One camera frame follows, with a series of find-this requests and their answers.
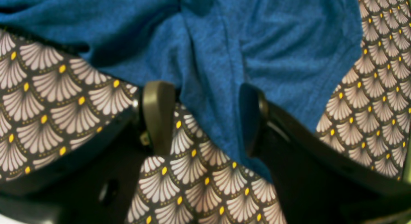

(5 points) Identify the blue T-shirt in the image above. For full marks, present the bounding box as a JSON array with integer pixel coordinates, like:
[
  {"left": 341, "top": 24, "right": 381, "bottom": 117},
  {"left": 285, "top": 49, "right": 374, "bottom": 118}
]
[{"left": 1, "top": 0, "right": 363, "bottom": 181}]

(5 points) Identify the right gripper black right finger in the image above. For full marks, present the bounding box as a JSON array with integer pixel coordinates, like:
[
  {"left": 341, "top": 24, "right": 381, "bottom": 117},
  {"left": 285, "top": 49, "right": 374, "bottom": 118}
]
[{"left": 239, "top": 84, "right": 410, "bottom": 224}]

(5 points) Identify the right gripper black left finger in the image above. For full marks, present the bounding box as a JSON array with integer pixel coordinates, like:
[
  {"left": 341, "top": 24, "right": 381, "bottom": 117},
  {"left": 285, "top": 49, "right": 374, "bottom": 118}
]
[{"left": 1, "top": 81, "right": 176, "bottom": 224}]

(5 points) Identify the fan-patterned tablecloth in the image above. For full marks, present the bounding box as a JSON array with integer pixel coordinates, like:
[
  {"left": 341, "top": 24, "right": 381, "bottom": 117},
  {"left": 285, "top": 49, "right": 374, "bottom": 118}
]
[{"left": 1, "top": 0, "right": 410, "bottom": 224}]

